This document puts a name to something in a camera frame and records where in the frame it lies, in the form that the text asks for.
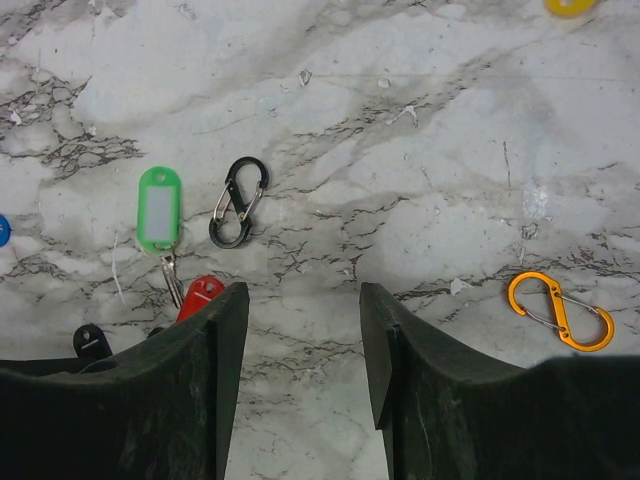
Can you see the red tag key centre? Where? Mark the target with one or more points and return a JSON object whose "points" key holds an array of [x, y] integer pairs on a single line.
{"points": [[200, 293]]}

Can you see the green tag key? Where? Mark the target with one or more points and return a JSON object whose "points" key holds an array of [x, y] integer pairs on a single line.
{"points": [[158, 222]]}

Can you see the yellow tag key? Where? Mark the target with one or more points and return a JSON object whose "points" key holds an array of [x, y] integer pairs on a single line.
{"points": [[569, 8]]}

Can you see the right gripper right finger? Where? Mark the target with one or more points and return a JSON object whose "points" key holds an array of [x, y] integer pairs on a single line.
{"points": [[448, 411]]}

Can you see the black S carabiner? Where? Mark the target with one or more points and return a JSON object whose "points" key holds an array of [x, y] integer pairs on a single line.
{"points": [[232, 196]]}

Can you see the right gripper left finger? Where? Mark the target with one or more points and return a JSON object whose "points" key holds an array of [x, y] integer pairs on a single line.
{"points": [[162, 409]]}

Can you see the orange S carabiner right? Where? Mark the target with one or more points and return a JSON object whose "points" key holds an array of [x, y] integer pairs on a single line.
{"points": [[560, 324]]}

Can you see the blue tag key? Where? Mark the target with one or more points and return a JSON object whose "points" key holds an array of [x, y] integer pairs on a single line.
{"points": [[5, 231]]}

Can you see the black tag key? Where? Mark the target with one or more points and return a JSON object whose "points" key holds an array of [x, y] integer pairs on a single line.
{"points": [[90, 343]]}

